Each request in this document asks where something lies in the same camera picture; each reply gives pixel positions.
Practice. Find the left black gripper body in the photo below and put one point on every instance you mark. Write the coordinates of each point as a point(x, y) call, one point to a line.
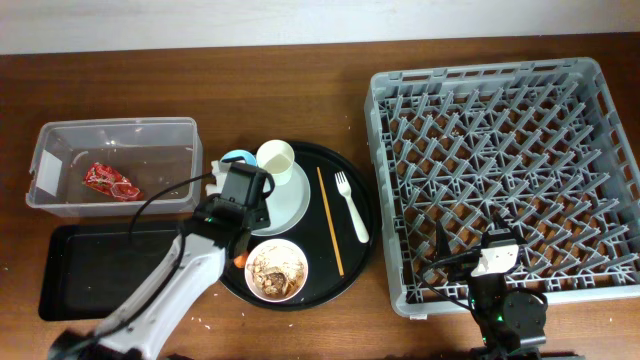
point(261, 217)

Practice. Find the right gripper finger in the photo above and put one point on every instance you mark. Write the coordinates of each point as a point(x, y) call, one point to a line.
point(499, 224)
point(442, 243)

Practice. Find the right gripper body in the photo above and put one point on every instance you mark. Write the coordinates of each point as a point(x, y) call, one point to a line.
point(515, 263)

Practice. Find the white tissue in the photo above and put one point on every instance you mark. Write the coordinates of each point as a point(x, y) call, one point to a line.
point(219, 172)

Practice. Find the orange carrot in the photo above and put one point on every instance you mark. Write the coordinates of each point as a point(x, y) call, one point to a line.
point(241, 260)

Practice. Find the light blue cup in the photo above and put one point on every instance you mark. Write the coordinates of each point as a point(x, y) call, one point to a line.
point(239, 156)

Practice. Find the cream white cup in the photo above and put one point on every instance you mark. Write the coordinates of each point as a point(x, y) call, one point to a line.
point(277, 158)

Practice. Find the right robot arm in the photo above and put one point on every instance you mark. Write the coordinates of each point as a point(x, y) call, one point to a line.
point(511, 321)

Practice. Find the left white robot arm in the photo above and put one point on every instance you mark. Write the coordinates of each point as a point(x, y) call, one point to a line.
point(206, 244)

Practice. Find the grey dishwasher rack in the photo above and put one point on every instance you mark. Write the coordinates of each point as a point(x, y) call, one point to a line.
point(540, 142)

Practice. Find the clear plastic waste bin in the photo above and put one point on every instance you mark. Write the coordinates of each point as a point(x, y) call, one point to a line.
point(152, 153)

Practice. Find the round black tray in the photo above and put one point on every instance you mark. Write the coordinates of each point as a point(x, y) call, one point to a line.
point(312, 235)

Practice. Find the wooden chopstick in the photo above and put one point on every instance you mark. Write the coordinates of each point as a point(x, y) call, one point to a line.
point(330, 223)

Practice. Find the white plastic fork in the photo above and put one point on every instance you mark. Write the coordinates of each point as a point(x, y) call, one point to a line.
point(344, 189)

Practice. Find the red snack wrapper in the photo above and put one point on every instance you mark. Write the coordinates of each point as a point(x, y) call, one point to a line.
point(108, 181)

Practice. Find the black rectangular tray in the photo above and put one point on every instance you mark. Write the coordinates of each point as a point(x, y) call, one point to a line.
point(92, 269)

